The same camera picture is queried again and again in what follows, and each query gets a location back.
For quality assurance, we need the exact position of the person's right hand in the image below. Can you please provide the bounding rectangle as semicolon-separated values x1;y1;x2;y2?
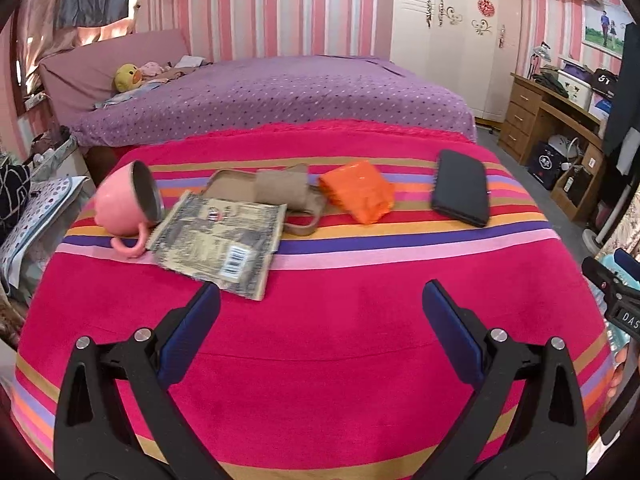
606;346;628;400

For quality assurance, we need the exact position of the black notebook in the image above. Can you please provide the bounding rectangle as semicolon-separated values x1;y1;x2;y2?
431;150;490;228

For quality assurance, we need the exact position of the pink ceramic mug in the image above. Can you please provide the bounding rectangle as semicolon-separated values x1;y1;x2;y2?
94;160;164;259

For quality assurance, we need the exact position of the orange plastic wrapper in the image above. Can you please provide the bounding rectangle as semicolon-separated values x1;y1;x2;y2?
318;160;395;224

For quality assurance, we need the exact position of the light blue laundry basket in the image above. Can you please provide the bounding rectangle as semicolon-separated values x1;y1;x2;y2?
588;254;638;356

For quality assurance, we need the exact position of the purple dotted bedspread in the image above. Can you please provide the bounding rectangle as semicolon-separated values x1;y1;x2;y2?
68;55;476;148

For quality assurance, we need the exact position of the white fan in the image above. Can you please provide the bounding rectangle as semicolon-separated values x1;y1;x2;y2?
582;183;634;257

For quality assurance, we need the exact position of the framed couple photo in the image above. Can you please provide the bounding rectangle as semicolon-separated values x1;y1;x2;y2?
582;3;634;58

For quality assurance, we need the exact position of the yellow duck plush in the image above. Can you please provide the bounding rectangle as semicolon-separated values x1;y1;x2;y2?
113;63;143;93

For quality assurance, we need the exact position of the floral curtain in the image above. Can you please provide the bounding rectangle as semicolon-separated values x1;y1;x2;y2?
597;192;640;260

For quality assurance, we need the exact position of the pink headboard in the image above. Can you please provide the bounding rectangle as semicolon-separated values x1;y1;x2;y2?
38;29;189;126

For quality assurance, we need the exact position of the brown cardboard cup sleeve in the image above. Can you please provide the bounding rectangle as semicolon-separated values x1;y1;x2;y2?
201;164;328;236

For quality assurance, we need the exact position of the white storage box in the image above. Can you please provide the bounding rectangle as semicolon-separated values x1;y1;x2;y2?
558;70;592;112

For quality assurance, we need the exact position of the white wardrobe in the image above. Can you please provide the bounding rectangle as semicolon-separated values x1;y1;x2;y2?
390;0;522;122

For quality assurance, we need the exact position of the printed paper bag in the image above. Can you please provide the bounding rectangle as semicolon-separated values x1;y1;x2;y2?
146;191;286;301

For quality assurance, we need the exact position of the black box under desk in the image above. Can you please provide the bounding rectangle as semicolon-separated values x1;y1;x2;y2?
527;142;567;191

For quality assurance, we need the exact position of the pink striped blanket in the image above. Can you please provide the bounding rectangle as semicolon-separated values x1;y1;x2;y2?
8;119;618;480

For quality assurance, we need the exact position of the wooden desk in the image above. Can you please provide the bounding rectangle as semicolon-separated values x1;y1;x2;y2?
498;75;605;222

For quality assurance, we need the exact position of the hanging dark jacket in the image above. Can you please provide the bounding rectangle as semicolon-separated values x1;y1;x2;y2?
603;23;640;156

